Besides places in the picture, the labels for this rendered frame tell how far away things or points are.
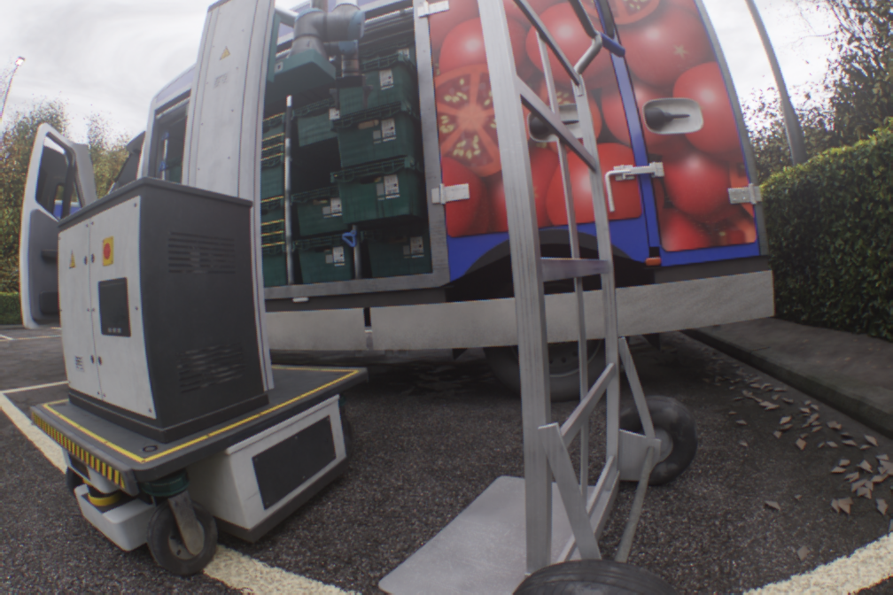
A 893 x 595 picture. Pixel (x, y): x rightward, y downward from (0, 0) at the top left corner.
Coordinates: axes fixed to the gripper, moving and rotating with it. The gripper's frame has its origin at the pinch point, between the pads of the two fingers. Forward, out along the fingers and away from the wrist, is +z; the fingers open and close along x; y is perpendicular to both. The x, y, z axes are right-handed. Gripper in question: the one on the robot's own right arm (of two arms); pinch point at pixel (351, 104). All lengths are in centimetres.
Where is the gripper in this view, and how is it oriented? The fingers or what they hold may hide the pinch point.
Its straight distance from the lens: 184.6
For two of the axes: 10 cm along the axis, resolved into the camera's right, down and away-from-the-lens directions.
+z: 0.1, 9.3, 3.6
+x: 9.9, 0.4, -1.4
